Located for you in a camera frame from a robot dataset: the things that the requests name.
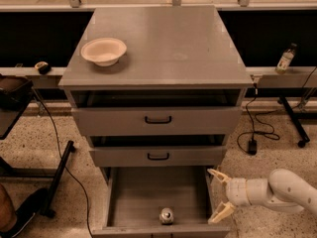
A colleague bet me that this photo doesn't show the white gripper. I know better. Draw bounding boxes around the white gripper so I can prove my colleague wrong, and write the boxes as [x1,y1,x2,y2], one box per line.
[207,169,248,224]

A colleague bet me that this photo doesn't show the silver green 7up can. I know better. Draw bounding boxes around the silver green 7up can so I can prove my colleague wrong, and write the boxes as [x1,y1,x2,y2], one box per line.
[159,207,174,225]

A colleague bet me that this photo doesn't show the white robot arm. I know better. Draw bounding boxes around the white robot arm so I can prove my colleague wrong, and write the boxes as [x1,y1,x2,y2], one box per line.
[207,169,317,224]

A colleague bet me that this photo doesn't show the grey bottom drawer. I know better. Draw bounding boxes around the grey bottom drawer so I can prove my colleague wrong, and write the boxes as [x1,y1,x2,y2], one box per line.
[92,166,230,238]

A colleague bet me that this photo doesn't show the grey drawer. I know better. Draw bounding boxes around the grey drawer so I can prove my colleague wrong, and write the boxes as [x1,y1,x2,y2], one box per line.
[89,135,226,168]
[92,166,230,238]
[67,89,242,136]

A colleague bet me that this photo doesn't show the grey top drawer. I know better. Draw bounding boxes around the grey top drawer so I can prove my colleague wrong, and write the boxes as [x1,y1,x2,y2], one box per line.
[67,89,242,136]

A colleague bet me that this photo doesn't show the grey drawer cabinet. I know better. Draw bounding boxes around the grey drawer cabinet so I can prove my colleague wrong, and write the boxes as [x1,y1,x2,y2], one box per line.
[57,5,255,183]

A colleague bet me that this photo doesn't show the grey middle drawer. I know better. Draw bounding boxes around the grey middle drawer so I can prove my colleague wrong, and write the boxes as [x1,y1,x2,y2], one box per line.
[89,135,226,168]

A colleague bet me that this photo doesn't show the black wheeled stand leg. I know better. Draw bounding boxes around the black wheeled stand leg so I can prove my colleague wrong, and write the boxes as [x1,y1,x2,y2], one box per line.
[278,96,310,148]

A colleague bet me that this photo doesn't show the small clear bottle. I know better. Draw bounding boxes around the small clear bottle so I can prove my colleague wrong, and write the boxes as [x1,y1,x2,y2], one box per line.
[275,43,297,74]

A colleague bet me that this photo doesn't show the white paper bowl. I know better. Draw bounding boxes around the white paper bowl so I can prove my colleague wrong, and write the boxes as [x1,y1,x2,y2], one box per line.
[80,38,127,66]

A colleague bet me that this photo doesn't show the black shoe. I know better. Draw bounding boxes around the black shoe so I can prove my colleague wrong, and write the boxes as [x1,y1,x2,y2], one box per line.
[0,185,48,238]

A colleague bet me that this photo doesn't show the small black yellow device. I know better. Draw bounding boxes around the small black yellow device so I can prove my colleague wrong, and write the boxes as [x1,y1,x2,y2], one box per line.
[35,61,52,74]

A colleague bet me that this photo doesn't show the black stand with tray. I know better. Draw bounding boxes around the black stand with tray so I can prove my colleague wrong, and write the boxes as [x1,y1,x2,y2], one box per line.
[0,74,76,219]

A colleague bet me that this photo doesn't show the black power adapter cable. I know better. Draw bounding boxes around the black power adapter cable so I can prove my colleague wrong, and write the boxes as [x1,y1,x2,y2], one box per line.
[236,82,281,156]

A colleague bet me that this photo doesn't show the black cable on floor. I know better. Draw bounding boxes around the black cable on floor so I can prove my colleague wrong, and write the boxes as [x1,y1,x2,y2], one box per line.
[32,89,94,238]

